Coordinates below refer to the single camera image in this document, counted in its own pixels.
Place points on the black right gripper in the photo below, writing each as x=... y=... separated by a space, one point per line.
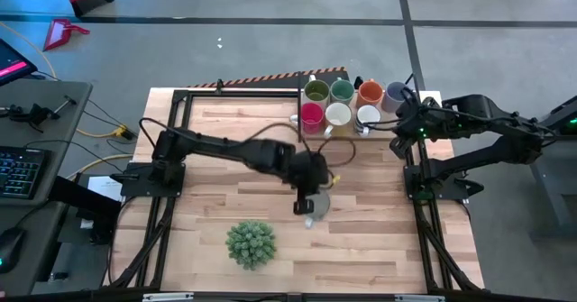
x=417 y=124

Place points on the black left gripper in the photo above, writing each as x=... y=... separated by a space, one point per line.
x=311 y=173

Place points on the blue floral white mug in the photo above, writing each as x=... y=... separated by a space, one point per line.
x=369 y=114
x=321 y=206

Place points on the grey-blue mug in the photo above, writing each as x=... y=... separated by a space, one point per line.
x=392 y=97

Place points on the orange mug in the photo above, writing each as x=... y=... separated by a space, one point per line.
x=369 y=92

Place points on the yellow mug white interior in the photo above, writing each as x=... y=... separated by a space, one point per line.
x=338 y=114

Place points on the teal green mug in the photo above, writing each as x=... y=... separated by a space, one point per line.
x=342 y=91

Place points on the white mug olive interior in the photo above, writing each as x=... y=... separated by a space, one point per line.
x=317 y=91

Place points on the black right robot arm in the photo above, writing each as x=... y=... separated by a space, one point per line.
x=496 y=130

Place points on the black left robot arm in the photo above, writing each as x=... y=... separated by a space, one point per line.
x=225 y=151

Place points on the succulent plant in patterned pot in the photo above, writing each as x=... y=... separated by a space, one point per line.
x=251 y=244

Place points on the dark metal stand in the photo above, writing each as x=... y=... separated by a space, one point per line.
x=545 y=203

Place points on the white paper sheet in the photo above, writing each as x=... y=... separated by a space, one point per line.
x=106 y=187

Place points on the grey desk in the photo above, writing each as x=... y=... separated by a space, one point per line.
x=45 y=99

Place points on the black desk clamp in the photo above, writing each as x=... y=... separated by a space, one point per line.
x=31 y=112

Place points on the red dustpan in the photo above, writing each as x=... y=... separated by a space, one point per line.
x=58 y=32

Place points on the black backlit keyboard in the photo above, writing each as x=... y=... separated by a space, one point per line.
x=20 y=173

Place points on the black computer mouse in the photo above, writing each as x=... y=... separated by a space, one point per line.
x=10 y=248

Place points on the dark monitor pink stripe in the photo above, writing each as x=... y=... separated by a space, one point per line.
x=11 y=63

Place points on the wooden shelf riser black frame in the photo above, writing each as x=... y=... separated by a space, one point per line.
x=387 y=128

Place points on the small black frame clamp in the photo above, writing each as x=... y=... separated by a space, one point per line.
x=359 y=83
x=219 y=85

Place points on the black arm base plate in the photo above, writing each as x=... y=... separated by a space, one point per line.
x=144 y=188
x=451 y=193

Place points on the black aluminium table frame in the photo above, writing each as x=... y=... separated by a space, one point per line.
x=252 y=298

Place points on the silver metal bracket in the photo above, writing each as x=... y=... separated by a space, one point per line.
x=419 y=298
x=167 y=297

